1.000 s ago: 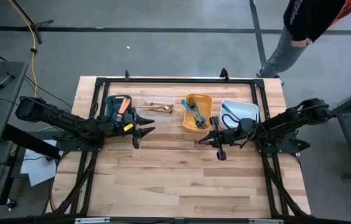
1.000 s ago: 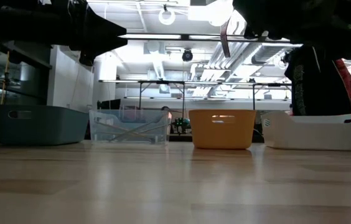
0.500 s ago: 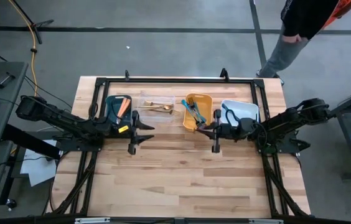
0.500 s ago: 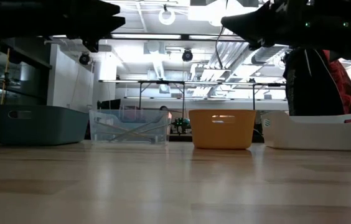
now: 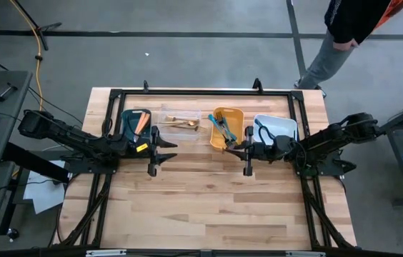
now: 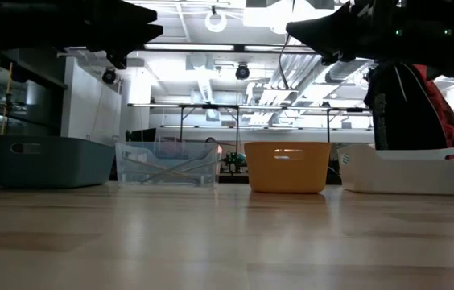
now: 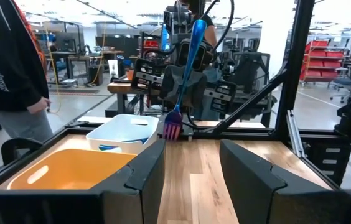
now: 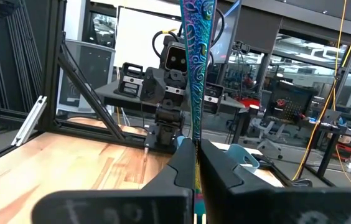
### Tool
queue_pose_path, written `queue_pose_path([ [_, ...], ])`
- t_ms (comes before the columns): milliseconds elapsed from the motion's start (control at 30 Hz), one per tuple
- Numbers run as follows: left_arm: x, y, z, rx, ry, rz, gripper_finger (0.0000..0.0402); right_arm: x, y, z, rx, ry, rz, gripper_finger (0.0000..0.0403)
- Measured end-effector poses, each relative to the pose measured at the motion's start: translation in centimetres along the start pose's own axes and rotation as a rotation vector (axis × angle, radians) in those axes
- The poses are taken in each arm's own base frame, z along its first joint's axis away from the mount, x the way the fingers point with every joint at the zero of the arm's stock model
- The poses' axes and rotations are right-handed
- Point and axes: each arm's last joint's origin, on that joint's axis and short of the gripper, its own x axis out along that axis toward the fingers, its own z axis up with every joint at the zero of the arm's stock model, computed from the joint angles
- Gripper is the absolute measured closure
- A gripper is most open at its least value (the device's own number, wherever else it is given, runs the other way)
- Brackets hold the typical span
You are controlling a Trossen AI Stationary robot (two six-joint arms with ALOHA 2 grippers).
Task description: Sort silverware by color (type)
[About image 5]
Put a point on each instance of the small black round knob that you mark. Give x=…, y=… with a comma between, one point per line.
x=13, y=233

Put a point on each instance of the black aluminium table frame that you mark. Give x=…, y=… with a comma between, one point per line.
x=205, y=92

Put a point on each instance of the teal plastic bin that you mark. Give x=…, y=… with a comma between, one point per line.
x=128, y=123

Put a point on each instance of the person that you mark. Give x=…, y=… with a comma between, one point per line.
x=351, y=21

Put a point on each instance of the white plastic bin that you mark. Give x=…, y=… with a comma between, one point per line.
x=280, y=125

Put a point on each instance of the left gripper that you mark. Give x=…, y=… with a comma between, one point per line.
x=140, y=148

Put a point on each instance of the silver metal bracket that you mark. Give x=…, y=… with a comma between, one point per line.
x=305, y=253
x=105, y=252

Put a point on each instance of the clear plastic bin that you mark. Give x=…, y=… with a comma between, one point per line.
x=187, y=135

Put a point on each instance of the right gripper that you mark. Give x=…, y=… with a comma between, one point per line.
x=269, y=148

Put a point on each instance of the black desk support beam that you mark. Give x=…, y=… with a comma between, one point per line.
x=33, y=164

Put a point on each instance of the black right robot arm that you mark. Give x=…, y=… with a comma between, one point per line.
x=330, y=137

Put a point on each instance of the white paper sheets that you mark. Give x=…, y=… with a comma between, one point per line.
x=44, y=192

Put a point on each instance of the yellow label tag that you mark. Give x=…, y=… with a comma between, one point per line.
x=141, y=147

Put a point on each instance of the black tripod stand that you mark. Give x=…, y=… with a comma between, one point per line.
x=43, y=37

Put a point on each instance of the black frame clamp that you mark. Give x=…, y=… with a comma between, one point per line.
x=257, y=86
x=145, y=86

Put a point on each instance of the yellow plastic bin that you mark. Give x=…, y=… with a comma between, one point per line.
x=237, y=119

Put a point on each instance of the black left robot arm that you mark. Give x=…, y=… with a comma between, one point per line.
x=73, y=137

